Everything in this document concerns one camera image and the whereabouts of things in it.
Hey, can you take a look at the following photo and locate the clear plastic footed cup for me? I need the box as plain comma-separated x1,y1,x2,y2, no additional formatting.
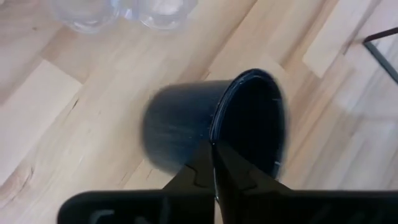
124,0,199,31
51,0,125,34

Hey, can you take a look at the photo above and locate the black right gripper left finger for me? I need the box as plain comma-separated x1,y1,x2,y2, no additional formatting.
161,140,216,192

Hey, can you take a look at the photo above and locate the dark blue speckled enamel mug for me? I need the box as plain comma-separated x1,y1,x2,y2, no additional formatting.
141,68,289,183

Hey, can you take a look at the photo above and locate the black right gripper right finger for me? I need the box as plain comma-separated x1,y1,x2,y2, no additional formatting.
213,141,295,200

